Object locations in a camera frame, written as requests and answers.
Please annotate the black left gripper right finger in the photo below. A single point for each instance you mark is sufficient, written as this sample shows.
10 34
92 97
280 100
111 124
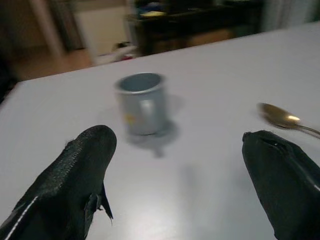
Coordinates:
282 180

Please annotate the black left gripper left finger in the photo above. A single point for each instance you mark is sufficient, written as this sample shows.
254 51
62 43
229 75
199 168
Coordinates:
67 180

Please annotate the gold metal spoon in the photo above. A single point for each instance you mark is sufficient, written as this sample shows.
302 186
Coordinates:
282 117

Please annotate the grey mug with print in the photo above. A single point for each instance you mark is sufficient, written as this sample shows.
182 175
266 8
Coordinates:
140 104

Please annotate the white cabinet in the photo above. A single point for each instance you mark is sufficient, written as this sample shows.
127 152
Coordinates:
100 30

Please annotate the dark wooden sideboard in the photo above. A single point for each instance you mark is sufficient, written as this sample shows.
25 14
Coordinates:
197 26

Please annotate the yellow paper sheet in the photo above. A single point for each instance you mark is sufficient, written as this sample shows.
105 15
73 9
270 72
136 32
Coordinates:
151 13

